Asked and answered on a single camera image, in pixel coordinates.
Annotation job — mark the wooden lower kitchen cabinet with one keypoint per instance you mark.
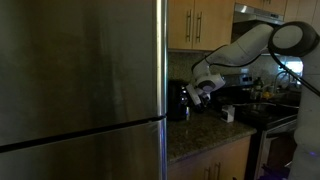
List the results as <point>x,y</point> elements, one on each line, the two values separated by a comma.
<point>213,160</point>

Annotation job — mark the black kitchen stove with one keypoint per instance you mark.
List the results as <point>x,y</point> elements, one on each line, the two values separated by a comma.
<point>266,116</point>

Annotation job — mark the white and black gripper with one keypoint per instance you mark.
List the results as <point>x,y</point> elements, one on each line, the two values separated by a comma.
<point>196,94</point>

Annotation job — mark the small yellow object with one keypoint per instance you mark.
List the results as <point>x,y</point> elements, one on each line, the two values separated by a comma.
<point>267,95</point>

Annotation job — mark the stainless steel refrigerator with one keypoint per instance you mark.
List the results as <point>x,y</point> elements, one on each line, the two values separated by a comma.
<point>80,86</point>

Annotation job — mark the small white box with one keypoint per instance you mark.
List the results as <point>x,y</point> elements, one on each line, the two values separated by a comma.
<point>228,113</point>

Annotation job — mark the curved metal kitchen faucet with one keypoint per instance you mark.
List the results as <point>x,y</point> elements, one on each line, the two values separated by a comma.
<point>281,79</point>

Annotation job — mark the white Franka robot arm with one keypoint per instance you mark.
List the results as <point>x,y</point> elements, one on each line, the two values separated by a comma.
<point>246,46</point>

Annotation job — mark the dark glass bottle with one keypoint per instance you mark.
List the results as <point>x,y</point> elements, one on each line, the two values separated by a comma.
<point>258,84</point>

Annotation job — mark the stainless steel range hood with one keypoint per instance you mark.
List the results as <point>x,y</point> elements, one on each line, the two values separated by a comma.
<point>256,14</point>

